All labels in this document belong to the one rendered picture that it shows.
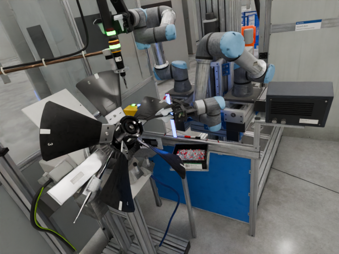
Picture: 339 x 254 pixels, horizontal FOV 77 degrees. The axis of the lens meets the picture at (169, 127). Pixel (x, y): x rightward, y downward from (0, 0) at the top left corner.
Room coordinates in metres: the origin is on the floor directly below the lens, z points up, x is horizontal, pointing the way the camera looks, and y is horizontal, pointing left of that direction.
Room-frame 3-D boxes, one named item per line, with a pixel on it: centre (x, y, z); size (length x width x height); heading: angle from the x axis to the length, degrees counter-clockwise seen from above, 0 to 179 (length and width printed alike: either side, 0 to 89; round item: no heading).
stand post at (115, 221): (1.03, 0.51, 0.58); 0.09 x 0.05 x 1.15; 147
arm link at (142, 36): (1.22, 0.04, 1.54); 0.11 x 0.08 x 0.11; 79
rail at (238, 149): (1.21, -0.12, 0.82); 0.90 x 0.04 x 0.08; 57
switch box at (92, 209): (0.95, 0.56, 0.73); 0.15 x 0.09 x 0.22; 57
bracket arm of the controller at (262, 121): (0.93, -0.57, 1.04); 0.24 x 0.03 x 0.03; 57
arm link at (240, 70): (1.37, -0.56, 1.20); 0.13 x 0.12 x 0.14; 34
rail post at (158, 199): (1.44, 0.24, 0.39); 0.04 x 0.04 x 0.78; 57
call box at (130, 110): (1.42, 0.21, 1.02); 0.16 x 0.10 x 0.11; 57
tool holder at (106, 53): (0.96, 0.17, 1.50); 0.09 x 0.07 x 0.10; 92
